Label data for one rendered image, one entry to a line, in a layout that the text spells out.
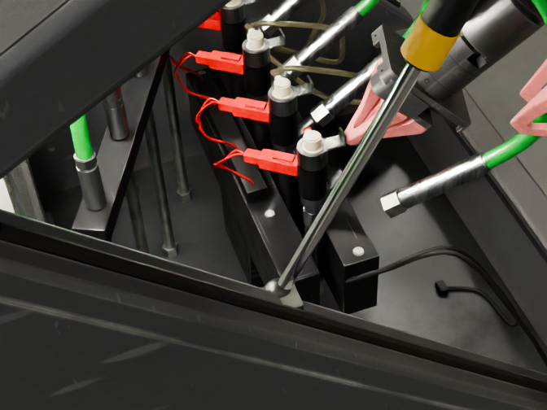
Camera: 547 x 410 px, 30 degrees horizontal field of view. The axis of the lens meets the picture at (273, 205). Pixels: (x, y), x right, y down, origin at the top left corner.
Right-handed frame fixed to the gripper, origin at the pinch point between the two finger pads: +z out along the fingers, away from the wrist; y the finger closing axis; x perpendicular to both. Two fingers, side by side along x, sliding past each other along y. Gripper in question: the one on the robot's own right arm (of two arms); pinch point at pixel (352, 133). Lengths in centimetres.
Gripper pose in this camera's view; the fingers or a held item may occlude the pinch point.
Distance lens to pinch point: 93.6
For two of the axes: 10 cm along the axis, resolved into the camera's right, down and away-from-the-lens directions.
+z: -6.6, 5.3, 5.4
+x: 0.6, 7.5, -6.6
